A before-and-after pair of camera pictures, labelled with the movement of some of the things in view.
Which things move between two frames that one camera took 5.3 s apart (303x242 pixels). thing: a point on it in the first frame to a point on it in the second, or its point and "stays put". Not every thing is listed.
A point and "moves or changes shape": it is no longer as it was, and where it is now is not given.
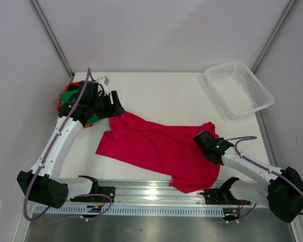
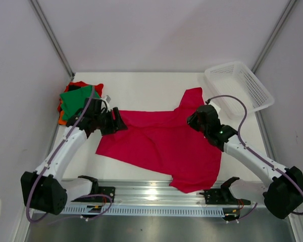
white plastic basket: (237, 89) stays put
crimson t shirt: (170, 150) moves or changes shape
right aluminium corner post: (273, 36) stays put
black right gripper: (205, 140) to (197, 121)
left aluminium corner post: (53, 37) stays put
